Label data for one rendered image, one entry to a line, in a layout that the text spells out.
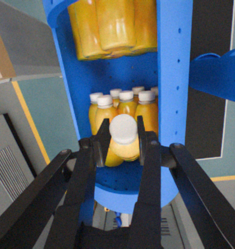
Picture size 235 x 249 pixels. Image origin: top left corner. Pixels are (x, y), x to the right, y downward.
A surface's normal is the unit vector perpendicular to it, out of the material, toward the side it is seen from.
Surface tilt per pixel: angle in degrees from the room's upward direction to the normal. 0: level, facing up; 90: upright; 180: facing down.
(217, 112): 0
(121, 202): 9
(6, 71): 90
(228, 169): 0
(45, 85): 0
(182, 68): 46
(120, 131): 40
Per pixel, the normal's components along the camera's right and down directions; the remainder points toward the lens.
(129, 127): -0.12, -0.31
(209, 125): -0.07, 0.36
